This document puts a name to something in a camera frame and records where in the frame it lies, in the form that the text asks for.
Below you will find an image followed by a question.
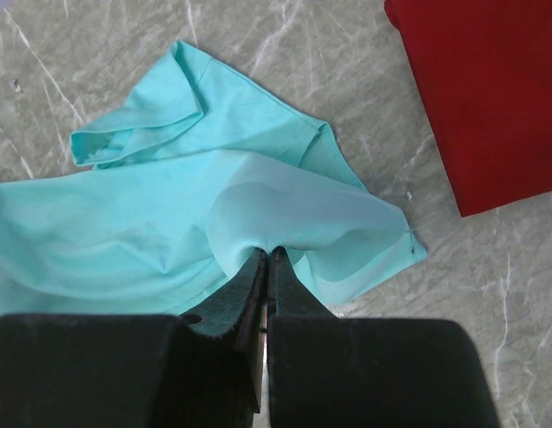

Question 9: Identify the dark red folded t shirt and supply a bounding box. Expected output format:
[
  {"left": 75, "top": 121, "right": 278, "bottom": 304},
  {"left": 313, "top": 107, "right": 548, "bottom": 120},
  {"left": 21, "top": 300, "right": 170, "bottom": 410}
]
[{"left": 384, "top": 1, "right": 552, "bottom": 217}]

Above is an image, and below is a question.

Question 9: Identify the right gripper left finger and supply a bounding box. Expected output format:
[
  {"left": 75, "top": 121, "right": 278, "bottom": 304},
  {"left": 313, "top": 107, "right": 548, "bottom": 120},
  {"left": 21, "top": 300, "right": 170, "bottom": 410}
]
[{"left": 181, "top": 249, "right": 268, "bottom": 413}]

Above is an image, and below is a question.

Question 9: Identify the teal t shirt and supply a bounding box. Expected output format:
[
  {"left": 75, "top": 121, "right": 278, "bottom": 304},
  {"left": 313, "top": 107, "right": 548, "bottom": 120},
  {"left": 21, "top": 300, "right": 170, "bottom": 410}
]
[{"left": 0, "top": 41, "right": 426, "bottom": 315}]

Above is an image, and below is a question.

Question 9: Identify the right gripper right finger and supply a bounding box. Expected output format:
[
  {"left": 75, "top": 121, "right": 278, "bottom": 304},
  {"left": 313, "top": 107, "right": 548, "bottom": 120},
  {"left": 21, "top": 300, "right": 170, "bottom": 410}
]
[{"left": 268, "top": 247, "right": 337, "bottom": 319}]

